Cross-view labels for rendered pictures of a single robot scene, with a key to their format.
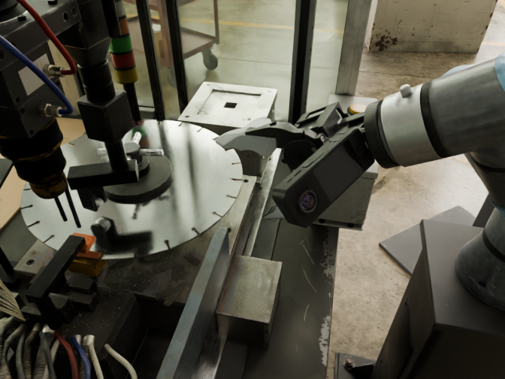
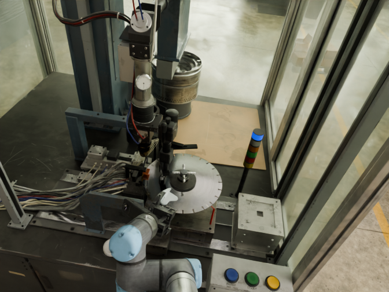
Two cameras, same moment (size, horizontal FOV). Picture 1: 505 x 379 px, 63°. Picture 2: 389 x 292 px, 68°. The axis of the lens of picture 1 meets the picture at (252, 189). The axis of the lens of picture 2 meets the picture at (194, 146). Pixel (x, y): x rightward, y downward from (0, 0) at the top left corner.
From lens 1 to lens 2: 0.89 m
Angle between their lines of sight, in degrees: 58
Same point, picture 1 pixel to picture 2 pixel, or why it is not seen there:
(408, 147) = not seen: hidden behind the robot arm
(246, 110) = (257, 221)
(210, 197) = (171, 203)
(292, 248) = not seen: hidden behind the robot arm
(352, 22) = (309, 252)
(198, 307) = (113, 197)
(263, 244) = (189, 248)
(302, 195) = (125, 203)
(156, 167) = (185, 184)
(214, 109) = (253, 207)
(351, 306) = not seen: outside the picture
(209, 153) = (199, 201)
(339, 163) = (135, 212)
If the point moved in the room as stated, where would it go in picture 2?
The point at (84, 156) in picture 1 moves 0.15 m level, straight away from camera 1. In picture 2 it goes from (193, 164) to (220, 154)
